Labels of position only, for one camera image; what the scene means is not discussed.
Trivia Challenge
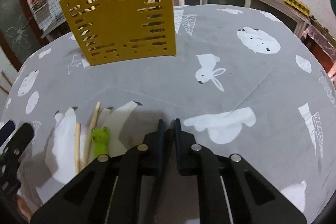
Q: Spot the steel kitchen sink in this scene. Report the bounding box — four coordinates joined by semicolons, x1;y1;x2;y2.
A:
41;14;71;39

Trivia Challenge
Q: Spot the brown frosted glass door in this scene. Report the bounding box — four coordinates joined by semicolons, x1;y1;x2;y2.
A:
0;0;50;64

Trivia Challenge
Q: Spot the clear plastic sheet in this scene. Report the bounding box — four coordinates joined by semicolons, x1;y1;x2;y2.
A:
302;25;336;62

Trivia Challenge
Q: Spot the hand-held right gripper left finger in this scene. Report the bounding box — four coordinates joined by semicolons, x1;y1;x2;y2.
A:
30;119;167;224

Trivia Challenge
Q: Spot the person's left hand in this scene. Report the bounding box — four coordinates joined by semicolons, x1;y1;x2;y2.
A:
16;194;34;222

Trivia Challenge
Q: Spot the green frog handle fork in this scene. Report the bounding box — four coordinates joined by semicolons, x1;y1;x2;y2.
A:
91;127;111;159

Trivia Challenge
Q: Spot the wooden chopstick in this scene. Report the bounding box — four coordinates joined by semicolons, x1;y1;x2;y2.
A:
74;122;81;174
80;101;101;170

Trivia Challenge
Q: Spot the wooden stick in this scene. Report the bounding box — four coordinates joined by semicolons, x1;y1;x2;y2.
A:
0;70;12;94

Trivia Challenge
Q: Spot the yellow slotted utensil holder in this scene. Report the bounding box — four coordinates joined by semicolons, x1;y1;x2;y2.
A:
59;0;177;66

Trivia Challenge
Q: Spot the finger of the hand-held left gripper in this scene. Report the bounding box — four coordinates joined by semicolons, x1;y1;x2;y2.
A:
0;123;34;170
0;120;15;147

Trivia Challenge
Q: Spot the yellow egg tray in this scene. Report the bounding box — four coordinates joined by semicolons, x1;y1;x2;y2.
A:
285;0;310;10

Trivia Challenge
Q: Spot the thick wooden chopping block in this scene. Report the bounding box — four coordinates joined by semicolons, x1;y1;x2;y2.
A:
310;15;336;43

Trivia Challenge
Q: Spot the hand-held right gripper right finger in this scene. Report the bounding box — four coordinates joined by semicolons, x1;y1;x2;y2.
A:
171;118;307;224

